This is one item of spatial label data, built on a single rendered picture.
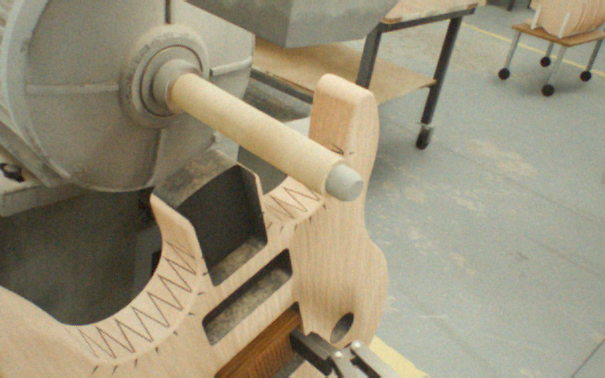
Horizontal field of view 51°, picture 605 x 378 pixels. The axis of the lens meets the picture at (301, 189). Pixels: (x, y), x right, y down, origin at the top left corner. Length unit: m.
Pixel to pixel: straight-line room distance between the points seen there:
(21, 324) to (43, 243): 0.45
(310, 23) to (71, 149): 0.36
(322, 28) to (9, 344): 0.24
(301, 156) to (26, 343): 0.22
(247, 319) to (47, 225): 0.36
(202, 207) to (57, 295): 0.47
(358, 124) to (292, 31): 0.25
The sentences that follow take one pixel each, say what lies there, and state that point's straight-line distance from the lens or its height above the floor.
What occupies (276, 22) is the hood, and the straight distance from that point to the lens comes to 0.26.
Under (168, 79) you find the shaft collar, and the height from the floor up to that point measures 1.26.
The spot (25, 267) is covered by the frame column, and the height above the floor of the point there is 0.96.
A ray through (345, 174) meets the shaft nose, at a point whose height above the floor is 1.26.
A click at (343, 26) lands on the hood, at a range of 0.29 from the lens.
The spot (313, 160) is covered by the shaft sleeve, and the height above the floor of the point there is 1.26.
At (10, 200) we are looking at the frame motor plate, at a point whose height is 1.11.
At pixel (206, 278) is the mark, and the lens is 0.46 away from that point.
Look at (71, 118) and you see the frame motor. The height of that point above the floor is 1.22.
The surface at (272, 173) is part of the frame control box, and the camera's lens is 0.80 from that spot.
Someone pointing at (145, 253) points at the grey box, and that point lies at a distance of 0.98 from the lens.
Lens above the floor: 1.46
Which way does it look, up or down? 28 degrees down
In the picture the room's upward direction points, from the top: 12 degrees clockwise
